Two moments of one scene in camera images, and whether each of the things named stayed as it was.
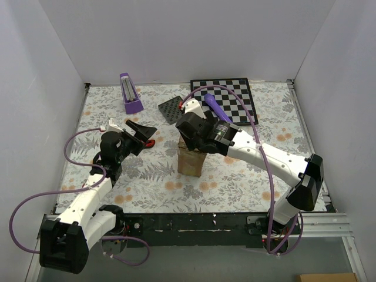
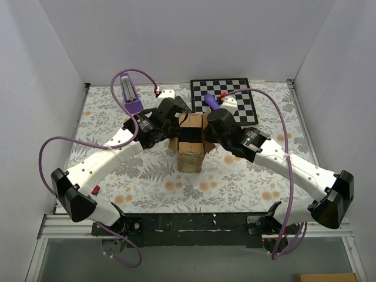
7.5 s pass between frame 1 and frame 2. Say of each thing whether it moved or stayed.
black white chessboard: stayed
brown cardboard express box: moved
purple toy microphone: stayed
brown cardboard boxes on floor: stayed
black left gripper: moved
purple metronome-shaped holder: stayed
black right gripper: moved
